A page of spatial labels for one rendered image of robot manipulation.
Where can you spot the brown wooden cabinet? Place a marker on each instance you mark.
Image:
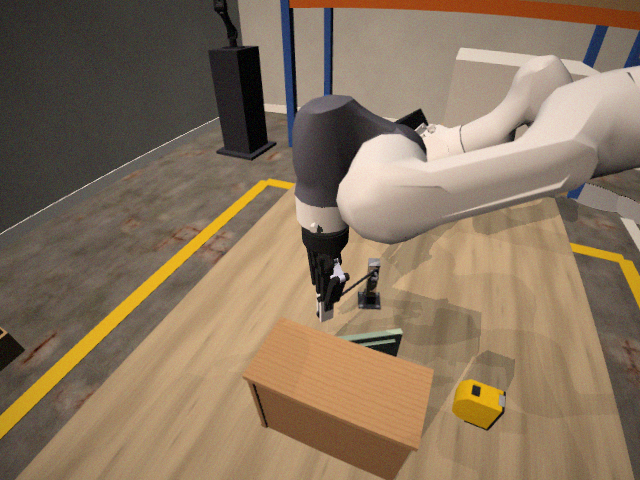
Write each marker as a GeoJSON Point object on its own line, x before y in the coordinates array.
{"type": "Point", "coordinates": [351, 401]}

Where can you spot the yellow tape measure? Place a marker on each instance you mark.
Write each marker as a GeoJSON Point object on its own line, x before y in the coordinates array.
{"type": "Point", "coordinates": [478, 404]}

